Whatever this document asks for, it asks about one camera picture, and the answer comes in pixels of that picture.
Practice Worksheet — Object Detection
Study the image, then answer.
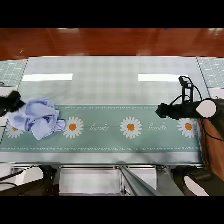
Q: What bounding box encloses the light blue shirt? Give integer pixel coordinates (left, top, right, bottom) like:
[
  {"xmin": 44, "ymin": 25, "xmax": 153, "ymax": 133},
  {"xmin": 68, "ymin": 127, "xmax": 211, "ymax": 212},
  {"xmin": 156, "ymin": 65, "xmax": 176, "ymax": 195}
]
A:
[{"xmin": 5, "ymin": 96, "xmax": 67, "ymax": 141}]

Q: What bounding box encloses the silver frame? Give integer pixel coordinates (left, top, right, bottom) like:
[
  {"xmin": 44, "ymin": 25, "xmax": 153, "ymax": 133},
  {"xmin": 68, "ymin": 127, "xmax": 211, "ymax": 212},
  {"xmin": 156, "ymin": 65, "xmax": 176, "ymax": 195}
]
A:
[{"xmin": 0, "ymin": 161, "xmax": 224, "ymax": 197}]

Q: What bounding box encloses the black cable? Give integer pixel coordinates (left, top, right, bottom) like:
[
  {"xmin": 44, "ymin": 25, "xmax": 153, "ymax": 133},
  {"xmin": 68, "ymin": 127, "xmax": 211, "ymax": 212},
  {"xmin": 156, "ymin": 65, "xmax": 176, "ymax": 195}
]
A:
[{"xmin": 198, "ymin": 117, "xmax": 224, "ymax": 142}]

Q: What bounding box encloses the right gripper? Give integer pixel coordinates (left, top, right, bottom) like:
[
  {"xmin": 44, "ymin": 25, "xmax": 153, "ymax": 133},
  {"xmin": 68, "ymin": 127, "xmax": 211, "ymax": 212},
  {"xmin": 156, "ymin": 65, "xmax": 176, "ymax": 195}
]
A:
[{"xmin": 155, "ymin": 102, "xmax": 180, "ymax": 120}]

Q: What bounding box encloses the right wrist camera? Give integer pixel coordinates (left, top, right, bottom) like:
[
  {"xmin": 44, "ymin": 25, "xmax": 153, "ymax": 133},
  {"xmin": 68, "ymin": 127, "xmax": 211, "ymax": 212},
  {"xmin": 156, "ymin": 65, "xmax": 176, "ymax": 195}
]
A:
[{"xmin": 177, "ymin": 75, "xmax": 195, "ymax": 103}]

